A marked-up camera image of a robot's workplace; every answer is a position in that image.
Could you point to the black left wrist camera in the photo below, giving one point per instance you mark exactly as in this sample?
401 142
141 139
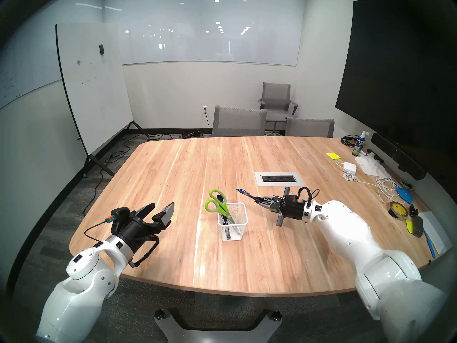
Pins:
119 217

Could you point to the silver table power outlet panel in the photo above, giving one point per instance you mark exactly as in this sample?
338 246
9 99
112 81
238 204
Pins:
278 179

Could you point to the rolling whiteboard on black stand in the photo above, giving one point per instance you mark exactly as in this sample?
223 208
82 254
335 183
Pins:
93 88

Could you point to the yellow and black block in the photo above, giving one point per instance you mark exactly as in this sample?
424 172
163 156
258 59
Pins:
416 226

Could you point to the gray swivel chair with armrests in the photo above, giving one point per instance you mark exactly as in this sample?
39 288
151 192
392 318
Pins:
276 95

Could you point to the white paper sheet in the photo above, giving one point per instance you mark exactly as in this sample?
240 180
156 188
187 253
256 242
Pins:
437 231

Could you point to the black permanent marker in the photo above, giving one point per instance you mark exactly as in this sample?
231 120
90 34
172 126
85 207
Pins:
224 220

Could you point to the blue ballpoint pen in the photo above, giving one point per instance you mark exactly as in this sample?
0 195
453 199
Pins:
246 194

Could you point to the flat blue plastic object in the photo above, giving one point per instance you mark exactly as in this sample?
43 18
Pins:
404 195

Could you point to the black and yellow tape roll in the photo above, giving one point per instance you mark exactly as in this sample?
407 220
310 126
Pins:
392 209

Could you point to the black video sound bar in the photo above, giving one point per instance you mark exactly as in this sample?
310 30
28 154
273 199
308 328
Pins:
396 154

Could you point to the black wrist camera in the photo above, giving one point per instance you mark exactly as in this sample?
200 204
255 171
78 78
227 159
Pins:
119 217
294 199

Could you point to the crumpled white tissue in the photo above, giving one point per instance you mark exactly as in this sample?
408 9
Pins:
369 165

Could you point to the wide wall glass whiteboard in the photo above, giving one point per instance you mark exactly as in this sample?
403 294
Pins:
214 42

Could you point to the yellow sticky note pad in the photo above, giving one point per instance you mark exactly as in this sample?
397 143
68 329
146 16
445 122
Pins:
333 155

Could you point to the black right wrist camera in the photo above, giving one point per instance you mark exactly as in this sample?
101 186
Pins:
294 199

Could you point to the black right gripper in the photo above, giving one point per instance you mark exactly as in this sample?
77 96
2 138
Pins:
294 212

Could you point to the white mesh pen holder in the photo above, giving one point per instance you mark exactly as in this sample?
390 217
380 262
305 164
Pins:
234 231

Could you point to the wall whiteboard with handwriting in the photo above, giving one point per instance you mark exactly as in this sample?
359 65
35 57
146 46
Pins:
28 67

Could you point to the gray robot base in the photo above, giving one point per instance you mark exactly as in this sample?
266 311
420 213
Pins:
214 335

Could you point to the gray mesh office chair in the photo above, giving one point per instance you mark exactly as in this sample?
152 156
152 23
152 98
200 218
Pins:
309 128
239 122

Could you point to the small black bottle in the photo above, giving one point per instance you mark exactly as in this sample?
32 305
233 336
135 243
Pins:
412 210

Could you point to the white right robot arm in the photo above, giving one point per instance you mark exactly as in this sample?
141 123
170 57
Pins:
357 238

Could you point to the white power adapter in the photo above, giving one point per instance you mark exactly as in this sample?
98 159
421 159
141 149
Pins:
350 166

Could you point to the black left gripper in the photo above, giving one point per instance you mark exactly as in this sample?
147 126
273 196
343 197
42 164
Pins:
137 233

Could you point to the large black wall television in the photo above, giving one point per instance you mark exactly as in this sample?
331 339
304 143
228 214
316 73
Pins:
392 78

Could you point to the whiteboard cleaner spray bottle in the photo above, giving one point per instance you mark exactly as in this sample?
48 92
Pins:
358 145

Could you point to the thin blue stick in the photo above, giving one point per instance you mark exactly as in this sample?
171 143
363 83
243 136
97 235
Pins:
430 245

